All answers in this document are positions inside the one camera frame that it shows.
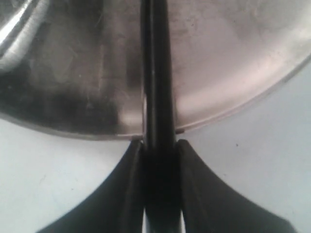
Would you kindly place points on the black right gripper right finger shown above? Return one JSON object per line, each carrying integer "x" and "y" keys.
{"x": 209, "y": 205}

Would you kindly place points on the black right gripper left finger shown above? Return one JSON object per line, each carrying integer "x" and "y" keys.
{"x": 116, "y": 206}

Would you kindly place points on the black handled serrated knife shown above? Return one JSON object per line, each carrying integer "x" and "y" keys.
{"x": 161, "y": 165}

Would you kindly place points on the round stainless steel plate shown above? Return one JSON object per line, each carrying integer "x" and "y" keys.
{"x": 73, "y": 67}

